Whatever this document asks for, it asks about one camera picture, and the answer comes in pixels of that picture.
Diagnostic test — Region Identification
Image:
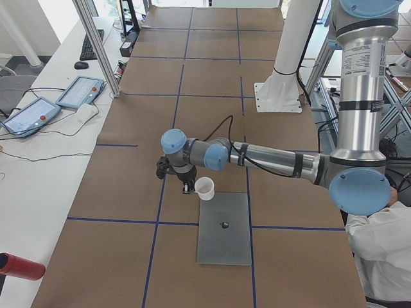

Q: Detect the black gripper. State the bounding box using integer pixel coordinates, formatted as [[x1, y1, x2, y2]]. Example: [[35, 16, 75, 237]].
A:
[[175, 166, 197, 194]]

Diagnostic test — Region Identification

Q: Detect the white plastic cup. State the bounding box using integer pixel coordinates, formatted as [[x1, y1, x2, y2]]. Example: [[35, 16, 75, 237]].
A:
[[195, 176, 214, 201]]

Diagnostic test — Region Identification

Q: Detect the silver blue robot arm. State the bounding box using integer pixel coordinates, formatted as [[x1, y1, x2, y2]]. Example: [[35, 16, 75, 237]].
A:
[[156, 1, 400, 216]]

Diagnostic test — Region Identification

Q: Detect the grey closed laptop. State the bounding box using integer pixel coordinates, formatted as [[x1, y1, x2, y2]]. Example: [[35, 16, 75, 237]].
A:
[[197, 192, 251, 266]]

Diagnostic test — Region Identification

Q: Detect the brown paper table cover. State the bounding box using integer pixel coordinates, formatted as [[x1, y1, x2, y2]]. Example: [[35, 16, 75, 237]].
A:
[[33, 8, 365, 307]]

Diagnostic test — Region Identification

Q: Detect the white crumpled cloth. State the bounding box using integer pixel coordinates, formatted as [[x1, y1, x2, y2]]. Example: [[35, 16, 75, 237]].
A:
[[75, 103, 98, 124]]

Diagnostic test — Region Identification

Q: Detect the blue teach pendant far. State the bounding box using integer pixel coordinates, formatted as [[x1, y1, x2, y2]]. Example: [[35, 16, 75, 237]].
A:
[[56, 76, 105, 109]]

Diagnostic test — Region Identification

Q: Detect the blue teach pendant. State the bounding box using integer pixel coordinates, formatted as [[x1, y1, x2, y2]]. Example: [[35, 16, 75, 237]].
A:
[[1, 97, 61, 138], [56, 76, 105, 109]]

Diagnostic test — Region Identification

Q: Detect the black box with label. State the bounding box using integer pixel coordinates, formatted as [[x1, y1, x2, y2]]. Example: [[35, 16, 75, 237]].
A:
[[119, 31, 139, 58]]

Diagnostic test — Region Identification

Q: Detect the black computer mouse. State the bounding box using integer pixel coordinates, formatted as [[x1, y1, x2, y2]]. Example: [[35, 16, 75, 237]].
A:
[[74, 61, 89, 70]]

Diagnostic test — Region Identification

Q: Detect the black keyboard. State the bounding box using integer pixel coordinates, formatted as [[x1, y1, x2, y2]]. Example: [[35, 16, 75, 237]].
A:
[[79, 35, 97, 61]]

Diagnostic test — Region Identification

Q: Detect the blue teach pendant near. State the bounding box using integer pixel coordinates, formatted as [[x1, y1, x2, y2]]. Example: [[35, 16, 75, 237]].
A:
[[1, 97, 61, 138]]

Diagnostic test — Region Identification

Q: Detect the red cylinder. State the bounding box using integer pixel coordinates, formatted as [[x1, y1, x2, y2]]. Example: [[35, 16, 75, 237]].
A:
[[1, 253, 46, 280]]

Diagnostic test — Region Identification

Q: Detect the person in white coat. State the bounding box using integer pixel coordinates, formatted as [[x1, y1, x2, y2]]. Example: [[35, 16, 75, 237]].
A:
[[345, 188, 410, 303]]

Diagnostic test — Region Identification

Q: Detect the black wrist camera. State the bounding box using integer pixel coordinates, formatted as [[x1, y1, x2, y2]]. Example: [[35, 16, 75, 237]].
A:
[[156, 156, 170, 180]]

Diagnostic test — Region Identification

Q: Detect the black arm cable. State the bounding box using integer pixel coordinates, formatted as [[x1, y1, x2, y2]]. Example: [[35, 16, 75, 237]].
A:
[[205, 115, 299, 177]]

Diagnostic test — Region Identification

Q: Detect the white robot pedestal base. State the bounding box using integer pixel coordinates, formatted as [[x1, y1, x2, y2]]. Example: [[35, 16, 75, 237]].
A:
[[254, 0, 322, 113]]

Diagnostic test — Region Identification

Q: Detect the aluminium frame post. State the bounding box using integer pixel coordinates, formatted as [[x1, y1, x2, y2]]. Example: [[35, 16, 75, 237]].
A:
[[73, 0, 120, 98]]

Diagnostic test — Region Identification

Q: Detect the aluminium truss frame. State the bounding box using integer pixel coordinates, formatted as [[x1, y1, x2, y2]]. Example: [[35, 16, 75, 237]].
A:
[[304, 31, 411, 155]]

